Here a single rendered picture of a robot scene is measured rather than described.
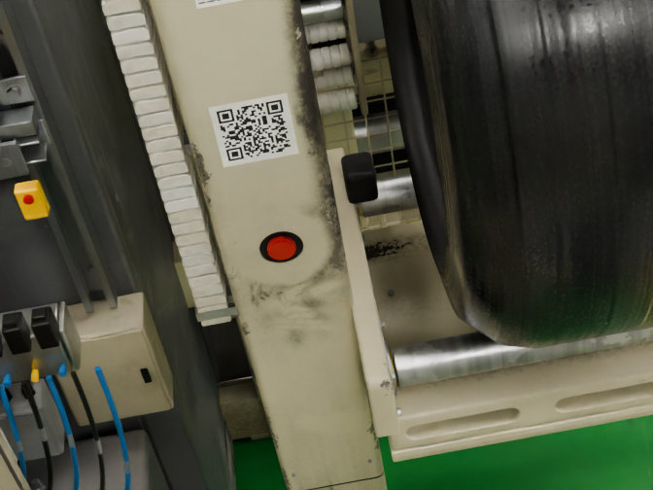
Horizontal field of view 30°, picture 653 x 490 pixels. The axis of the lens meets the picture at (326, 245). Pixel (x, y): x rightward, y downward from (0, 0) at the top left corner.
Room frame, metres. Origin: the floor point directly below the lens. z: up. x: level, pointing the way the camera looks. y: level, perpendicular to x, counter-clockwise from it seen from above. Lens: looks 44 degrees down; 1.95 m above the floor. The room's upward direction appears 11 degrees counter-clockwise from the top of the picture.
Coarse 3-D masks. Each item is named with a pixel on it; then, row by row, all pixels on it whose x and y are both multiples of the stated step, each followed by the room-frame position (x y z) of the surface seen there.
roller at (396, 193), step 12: (384, 180) 1.15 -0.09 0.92; (396, 180) 1.15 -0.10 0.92; (408, 180) 1.14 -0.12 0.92; (384, 192) 1.13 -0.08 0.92; (396, 192) 1.13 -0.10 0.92; (408, 192) 1.13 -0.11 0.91; (372, 204) 1.12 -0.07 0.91; (384, 204) 1.12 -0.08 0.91; (396, 204) 1.12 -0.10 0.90; (408, 204) 1.12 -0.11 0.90; (360, 216) 1.13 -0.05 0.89
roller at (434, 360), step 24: (456, 336) 0.88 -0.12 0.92; (480, 336) 0.87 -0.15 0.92; (624, 336) 0.84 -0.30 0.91; (648, 336) 0.84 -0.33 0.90; (408, 360) 0.86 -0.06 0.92; (432, 360) 0.85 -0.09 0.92; (456, 360) 0.85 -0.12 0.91; (480, 360) 0.84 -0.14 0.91; (504, 360) 0.84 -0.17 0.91; (528, 360) 0.84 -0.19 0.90; (408, 384) 0.84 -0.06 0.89
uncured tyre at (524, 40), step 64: (384, 0) 1.21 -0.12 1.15; (448, 0) 0.82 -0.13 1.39; (512, 0) 0.79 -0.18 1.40; (576, 0) 0.78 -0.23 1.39; (640, 0) 0.78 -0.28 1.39; (448, 64) 0.80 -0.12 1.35; (512, 64) 0.76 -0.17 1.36; (576, 64) 0.75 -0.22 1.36; (640, 64) 0.75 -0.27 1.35; (448, 128) 0.78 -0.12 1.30; (512, 128) 0.74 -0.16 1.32; (576, 128) 0.73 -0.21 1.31; (640, 128) 0.73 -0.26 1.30; (448, 192) 0.78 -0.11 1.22; (512, 192) 0.72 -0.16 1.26; (576, 192) 0.71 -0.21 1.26; (640, 192) 0.71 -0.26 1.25; (448, 256) 0.80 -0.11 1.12; (512, 256) 0.72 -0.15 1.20; (576, 256) 0.70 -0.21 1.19; (640, 256) 0.70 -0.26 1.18; (512, 320) 0.73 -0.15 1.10; (576, 320) 0.72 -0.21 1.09; (640, 320) 0.73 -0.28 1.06
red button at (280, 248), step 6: (270, 240) 0.92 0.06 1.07; (276, 240) 0.92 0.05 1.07; (282, 240) 0.92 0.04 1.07; (288, 240) 0.92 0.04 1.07; (270, 246) 0.92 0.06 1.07; (276, 246) 0.92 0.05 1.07; (282, 246) 0.92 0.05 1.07; (288, 246) 0.92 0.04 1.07; (294, 246) 0.92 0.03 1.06; (270, 252) 0.92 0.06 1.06; (276, 252) 0.92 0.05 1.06; (282, 252) 0.92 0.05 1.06; (288, 252) 0.92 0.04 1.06; (294, 252) 0.92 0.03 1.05; (276, 258) 0.92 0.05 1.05; (282, 258) 0.92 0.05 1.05; (288, 258) 0.92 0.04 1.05
